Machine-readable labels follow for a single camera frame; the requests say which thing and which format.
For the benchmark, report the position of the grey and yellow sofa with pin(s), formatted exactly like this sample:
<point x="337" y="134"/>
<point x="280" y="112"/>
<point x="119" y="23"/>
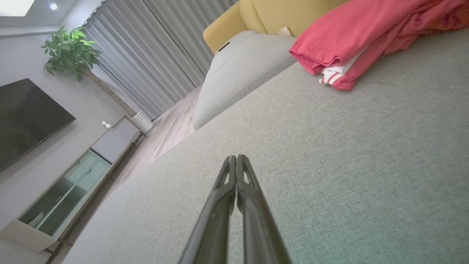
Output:
<point x="348" y="165"/>

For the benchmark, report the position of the green indoor tree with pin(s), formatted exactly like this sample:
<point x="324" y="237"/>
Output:
<point x="71" y="51"/>

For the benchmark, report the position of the pale green cabinet drawer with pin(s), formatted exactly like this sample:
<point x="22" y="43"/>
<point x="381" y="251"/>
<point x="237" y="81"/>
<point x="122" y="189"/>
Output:
<point x="80" y="167"/>
<point x="93" y="176"/>

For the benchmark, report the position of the grey cabinet door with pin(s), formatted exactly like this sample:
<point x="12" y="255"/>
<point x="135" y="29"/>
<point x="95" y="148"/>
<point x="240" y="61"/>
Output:
<point x="115" y="141"/>

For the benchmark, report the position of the red garment with white panel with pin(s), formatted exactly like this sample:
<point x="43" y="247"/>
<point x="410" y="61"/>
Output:
<point x="348" y="40"/>

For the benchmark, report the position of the black flat television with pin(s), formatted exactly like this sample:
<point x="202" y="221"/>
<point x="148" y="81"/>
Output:
<point x="25" y="121"/>

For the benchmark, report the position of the rectangular ceiling light panel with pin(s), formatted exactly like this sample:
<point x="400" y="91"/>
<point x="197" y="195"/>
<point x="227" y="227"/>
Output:
<point x="14" y="6"/>

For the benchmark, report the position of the round ceiling spot light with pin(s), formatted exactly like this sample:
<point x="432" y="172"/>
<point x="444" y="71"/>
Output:
<point x="53" y="6"/>

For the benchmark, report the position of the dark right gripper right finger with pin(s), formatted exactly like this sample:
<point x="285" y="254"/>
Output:
<point x="260" y="234"/>

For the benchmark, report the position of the narrow grey sofa seat cushion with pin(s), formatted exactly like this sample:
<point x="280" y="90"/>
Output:
<point x="238" y="73"/>

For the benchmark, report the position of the small beige object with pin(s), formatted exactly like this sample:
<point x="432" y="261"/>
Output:
<point x="285" y="32"/>

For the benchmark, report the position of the white ribbed plant pot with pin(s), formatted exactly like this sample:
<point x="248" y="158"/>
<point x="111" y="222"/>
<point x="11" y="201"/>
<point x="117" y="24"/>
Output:
<point x="143" y="122"/>

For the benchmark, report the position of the large yellow sofa backrest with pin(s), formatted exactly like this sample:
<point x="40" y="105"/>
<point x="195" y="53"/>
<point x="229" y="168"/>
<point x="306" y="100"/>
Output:
<point x="293" y="14"/>

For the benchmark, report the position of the grey pleated curtain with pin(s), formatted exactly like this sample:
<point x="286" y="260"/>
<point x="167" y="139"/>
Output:
<point x="198" y="25"/>
<point x="135" y="62"/>

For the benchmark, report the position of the small yellow sofa backrest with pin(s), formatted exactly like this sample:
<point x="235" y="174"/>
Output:
<point x="251" y="16"/>

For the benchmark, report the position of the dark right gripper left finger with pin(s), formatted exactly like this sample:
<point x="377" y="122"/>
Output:
<point x="216" y="223"/>

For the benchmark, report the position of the long low TV cabinet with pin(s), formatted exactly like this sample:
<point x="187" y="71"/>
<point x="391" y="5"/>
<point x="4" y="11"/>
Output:
<point x="62" y="198"/>

